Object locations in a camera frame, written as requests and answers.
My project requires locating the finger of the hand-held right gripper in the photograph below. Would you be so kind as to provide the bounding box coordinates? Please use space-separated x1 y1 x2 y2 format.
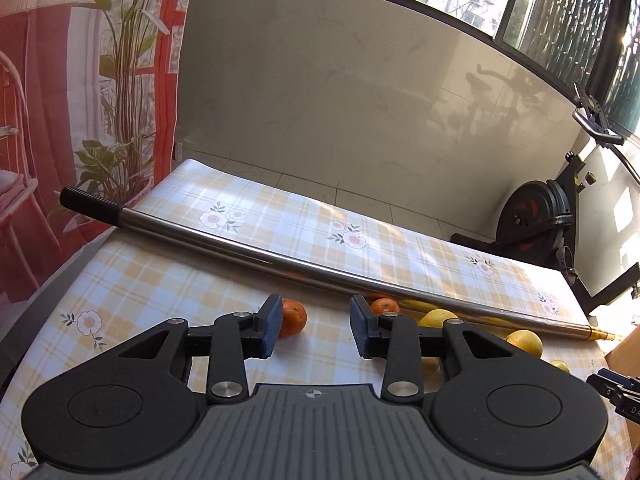
586 367 640 397

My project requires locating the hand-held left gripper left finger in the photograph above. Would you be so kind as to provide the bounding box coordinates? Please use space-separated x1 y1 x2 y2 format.
115 294 284 406

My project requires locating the printed plant wall curtain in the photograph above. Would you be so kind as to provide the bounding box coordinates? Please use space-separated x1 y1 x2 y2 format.
0 0 198 306

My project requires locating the metal pole with black grip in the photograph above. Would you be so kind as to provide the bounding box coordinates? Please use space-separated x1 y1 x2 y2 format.
60 186 623 343

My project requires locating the black exercise bike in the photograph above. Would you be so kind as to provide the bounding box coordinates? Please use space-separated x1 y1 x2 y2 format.
450 82 640 313

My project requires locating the plaid floral tablecloth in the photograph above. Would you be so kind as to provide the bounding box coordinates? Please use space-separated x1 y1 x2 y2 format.
0 159 636 480

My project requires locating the wooden board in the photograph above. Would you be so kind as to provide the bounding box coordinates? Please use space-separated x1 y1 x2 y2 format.
604 337 640 378

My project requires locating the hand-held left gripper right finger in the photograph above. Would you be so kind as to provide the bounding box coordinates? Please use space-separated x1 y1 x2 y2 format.
349 294 516 406

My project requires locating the yellow lemon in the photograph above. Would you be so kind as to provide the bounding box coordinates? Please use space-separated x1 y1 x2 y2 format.
505 329 544 359

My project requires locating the large yellow grapefruit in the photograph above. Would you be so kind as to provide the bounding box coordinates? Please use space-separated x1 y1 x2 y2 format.
419 309 461 330

